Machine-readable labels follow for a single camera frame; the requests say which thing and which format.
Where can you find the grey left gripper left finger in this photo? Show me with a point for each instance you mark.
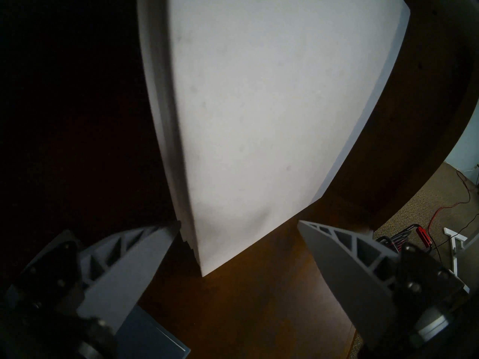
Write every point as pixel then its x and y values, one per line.
pixel 123 272

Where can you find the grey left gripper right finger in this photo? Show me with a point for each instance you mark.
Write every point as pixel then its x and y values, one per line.
pixel 355 279

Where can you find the large white book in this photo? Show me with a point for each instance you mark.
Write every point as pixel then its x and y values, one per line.
pixel 269 111

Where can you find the blue cover book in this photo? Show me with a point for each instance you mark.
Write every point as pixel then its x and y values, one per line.
pixel 149 336

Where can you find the dark wooden bookshelf cabinet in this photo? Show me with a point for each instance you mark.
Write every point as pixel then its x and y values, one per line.
pixel 262 306

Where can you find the white angled frame piece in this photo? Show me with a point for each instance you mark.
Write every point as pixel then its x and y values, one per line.
pixel 457 249

